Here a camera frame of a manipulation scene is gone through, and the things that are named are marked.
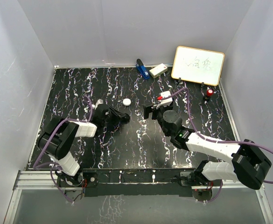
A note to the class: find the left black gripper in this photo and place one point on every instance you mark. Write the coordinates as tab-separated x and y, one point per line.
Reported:
117	116

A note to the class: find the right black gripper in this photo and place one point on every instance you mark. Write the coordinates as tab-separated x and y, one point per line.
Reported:
149	108

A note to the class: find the white earbud charging case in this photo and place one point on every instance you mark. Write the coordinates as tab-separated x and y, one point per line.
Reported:
126	102

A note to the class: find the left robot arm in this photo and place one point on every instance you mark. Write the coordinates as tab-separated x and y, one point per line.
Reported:
58	136

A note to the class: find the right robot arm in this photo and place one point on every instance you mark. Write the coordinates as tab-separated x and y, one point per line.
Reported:
243	162

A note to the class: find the white staple box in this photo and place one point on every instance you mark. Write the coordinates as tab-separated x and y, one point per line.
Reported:
158	70

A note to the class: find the blue stapler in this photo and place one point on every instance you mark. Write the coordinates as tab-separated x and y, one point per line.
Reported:
141	68

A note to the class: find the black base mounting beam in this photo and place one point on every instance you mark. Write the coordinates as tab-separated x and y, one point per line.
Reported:
134	182

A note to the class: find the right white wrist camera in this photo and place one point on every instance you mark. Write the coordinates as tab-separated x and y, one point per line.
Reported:
164	99

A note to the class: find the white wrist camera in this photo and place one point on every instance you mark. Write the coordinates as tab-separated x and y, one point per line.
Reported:
98	102
164	99

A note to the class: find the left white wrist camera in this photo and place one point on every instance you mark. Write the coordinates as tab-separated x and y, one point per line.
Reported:
98	102

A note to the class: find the small whiteboard yellow frame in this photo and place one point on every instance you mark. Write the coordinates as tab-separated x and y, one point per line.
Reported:
197	65

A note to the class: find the aluminium rail frame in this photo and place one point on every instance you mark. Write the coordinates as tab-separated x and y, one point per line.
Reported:
115	146

